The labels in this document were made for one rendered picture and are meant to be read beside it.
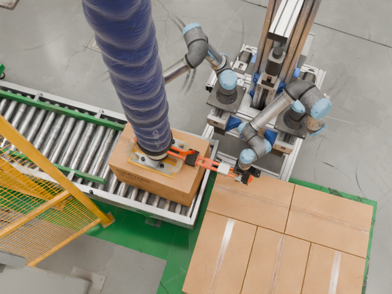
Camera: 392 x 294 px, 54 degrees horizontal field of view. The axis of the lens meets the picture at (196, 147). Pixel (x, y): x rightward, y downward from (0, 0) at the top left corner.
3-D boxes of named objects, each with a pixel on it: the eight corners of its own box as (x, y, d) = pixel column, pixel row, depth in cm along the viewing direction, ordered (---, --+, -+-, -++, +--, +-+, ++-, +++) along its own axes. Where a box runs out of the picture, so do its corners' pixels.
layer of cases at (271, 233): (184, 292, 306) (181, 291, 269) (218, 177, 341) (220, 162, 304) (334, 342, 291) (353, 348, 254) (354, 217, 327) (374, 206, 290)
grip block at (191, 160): (183, 164, 251) (182, 160, 245) (189, 150, 254) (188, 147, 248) (195, 168, 249) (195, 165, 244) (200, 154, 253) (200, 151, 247)
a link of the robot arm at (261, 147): (262, 131, 218) (246, 141, 216) (273, 146, 215) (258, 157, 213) (259, 137, 226) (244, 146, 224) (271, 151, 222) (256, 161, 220)
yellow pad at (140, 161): (127, 162, 262) (125, 160, 257) (133, 149, 266) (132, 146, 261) (173, 179, 257) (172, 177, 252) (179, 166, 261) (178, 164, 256)
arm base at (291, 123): (287, 106, 267) (290, 99, 258) (308, 114, 264) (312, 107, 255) (280, 125, 262) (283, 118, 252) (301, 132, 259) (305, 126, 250)
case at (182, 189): (118, 180, 299) (107, 163, 262) (139, 136, 313) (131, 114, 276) (190, 207, 290) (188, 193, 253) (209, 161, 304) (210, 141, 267)
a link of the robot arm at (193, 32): (220, 82, 265) (184, 47, 218) (214, 65, 271) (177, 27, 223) (236, 74, 261) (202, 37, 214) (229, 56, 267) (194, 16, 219)
